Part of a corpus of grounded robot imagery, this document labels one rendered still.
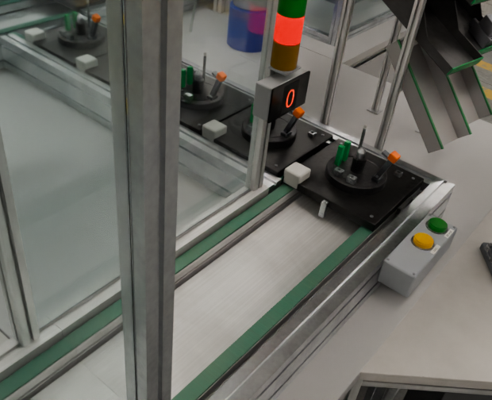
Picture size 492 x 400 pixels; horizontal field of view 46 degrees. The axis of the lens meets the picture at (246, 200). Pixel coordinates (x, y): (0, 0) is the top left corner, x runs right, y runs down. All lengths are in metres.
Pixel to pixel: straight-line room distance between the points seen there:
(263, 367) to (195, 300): 0.20
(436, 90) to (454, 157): 0.27
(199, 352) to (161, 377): 0.47
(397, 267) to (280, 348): 0.31
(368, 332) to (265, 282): 0.22
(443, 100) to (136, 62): 1.30
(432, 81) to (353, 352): 0.76
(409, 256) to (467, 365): 0.23
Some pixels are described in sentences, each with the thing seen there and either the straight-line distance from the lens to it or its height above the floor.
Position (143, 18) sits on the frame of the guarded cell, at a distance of 0.31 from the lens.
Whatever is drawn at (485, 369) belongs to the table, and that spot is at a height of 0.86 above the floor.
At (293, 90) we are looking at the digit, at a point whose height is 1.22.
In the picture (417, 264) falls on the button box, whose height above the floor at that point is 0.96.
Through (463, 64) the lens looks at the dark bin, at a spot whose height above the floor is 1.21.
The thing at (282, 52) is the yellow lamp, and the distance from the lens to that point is 1.07.
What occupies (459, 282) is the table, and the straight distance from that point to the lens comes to 1.34.
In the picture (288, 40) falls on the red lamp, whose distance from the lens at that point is 1.06.
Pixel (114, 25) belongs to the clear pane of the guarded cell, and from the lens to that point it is 0.32.
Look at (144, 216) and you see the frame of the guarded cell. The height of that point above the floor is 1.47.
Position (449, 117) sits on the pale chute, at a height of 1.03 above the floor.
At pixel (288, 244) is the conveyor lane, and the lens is 1.21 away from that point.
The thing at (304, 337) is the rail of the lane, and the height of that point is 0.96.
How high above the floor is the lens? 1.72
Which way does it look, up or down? 38 degrees down
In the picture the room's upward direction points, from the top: 7 degrees clockwise
